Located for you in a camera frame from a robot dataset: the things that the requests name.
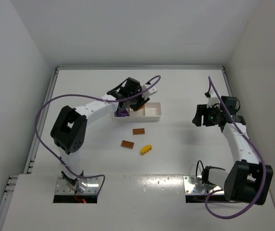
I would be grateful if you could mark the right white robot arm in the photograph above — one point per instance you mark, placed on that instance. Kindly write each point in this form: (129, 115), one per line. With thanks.
(243, 181)

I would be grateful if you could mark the purple lego brick front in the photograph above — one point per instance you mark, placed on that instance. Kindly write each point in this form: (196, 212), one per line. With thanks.
(121, 113)

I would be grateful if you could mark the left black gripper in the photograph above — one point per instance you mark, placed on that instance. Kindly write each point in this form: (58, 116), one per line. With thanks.
(130, 102)

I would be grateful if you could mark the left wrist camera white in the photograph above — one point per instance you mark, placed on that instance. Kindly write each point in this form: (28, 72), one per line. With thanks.
(148, 90)

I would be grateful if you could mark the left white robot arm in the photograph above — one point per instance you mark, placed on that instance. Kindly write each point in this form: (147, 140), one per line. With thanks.
(68, 131)

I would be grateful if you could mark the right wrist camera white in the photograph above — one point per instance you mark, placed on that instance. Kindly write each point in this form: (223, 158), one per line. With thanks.
(213, 100)

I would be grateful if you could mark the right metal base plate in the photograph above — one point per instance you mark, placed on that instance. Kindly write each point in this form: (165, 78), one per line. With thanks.
(196, 191)

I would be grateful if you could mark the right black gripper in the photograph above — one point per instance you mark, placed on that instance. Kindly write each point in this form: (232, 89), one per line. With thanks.
(202, 115)

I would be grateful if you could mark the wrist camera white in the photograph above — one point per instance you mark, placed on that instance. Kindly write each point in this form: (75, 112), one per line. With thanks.
(213, 100)
(148, 90)

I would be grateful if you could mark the white three-compartment tray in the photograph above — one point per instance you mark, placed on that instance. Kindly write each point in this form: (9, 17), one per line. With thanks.
(151, 112)

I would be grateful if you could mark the yellow lego brick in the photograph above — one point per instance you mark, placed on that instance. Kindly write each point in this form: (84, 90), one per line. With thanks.
(146, 149)

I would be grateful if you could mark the metal base plate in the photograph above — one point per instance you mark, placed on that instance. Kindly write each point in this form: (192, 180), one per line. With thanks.
(85, 191)
(196, 191)

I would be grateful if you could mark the brown flat lego brick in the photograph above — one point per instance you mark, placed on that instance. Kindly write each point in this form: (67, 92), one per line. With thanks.
(127, 144)
(138, 131)

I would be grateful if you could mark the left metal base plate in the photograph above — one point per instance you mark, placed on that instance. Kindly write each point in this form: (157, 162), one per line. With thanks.
(85, 191)

